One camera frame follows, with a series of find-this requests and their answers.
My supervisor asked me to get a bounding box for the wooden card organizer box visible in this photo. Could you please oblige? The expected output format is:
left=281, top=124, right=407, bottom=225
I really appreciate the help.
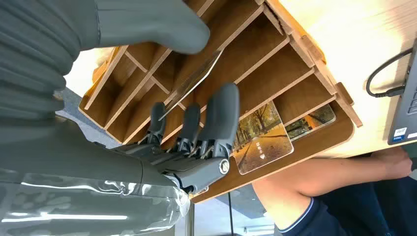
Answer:
left=78, top=0, right=363, bottom=204

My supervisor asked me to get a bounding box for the black laptop cable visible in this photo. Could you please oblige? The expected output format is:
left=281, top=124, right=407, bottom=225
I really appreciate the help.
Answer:
left=365, top=48, right=414, bottom=98

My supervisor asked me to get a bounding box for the autumn photo card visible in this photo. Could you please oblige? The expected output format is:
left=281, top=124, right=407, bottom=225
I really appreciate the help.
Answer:
left=158, top=50, right=224, bottom=122
left=232, top=101, right=295, bottom=176
left=286, top=104, right=337, bottom=142

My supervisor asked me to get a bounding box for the person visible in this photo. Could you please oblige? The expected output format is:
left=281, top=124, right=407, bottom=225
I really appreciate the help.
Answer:
left=251, top=143, right=417, bottom=236

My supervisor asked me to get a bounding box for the grey laptop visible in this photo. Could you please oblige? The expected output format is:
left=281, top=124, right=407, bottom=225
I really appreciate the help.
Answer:
left=387, top=39, right=417, bottom=146

